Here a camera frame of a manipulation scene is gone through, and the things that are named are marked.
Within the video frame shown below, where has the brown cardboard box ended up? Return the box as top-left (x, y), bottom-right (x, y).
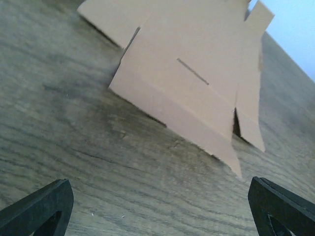
top-left (78, 0), bottom-right (274, 176)

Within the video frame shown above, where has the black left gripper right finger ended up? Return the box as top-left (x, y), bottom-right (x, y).
top-left (248, 177), bottom-right (315, 236)

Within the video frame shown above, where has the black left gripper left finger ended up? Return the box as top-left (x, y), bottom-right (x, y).
top-left (0, 179), bottom-right (74, 236)

